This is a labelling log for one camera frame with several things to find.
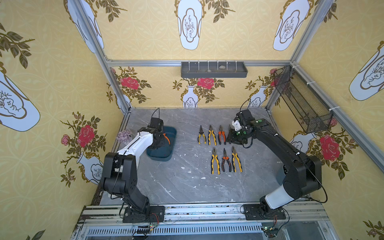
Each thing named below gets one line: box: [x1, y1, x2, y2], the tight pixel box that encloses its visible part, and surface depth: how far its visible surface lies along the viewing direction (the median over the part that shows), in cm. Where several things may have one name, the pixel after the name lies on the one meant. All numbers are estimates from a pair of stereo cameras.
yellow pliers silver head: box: [211, 147, 221, 175], surface depth 92 cm
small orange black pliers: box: [221, 148, 232, 173], surface depth 92 cm
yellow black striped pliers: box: [197, 125, 207, 145], surface depth 105 cm
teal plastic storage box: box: [146, 126, 177, 162], surface depth 94 cm
